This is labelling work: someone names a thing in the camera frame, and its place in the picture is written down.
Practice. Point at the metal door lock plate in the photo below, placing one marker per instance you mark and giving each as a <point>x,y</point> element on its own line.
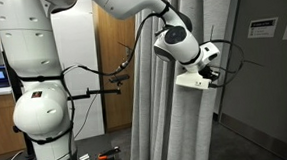
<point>128,53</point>

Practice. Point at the grey door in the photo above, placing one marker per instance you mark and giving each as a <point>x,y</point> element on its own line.
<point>268,92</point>

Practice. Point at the small silver metal block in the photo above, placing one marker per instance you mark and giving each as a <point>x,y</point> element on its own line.
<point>84,158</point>

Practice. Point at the sign with black header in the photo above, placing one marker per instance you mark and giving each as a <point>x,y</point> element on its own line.
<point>262,27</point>

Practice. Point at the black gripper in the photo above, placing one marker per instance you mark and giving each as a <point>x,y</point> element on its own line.
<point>210,73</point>

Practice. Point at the grey fabric curtain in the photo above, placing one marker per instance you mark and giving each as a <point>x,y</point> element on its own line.
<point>186,127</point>

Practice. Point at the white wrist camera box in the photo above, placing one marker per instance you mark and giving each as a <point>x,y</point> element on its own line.
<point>192,81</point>

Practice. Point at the brown wooden door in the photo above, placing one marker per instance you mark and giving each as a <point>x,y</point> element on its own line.
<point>115,108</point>

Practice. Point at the black boom rod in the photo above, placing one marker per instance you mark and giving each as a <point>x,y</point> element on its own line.
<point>100,92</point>

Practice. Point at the black camera on boom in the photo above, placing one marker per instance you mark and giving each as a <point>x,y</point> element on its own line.
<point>119,78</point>

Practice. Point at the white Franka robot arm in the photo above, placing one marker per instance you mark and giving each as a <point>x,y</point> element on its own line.
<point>31,46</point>

